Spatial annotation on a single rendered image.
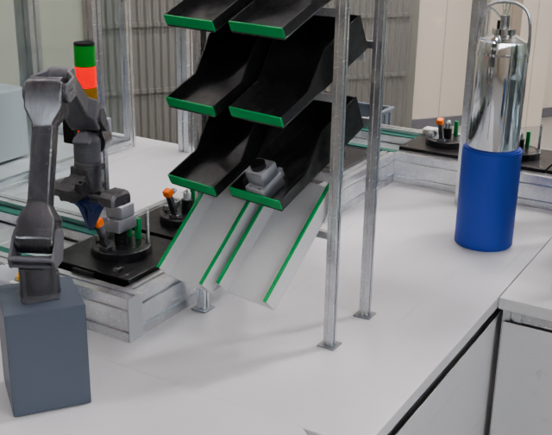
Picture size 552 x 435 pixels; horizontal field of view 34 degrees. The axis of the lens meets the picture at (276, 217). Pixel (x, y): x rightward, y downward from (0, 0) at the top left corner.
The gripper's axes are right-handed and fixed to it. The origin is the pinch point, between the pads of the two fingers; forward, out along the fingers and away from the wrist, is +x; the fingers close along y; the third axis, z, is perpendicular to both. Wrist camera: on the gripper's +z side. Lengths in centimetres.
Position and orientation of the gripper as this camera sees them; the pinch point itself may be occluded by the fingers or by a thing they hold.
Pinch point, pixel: (90, 214)
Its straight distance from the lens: 198.5
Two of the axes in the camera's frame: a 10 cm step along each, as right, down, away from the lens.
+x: -0.2, 9.5, 3.2
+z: -5.2, 2.6, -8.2
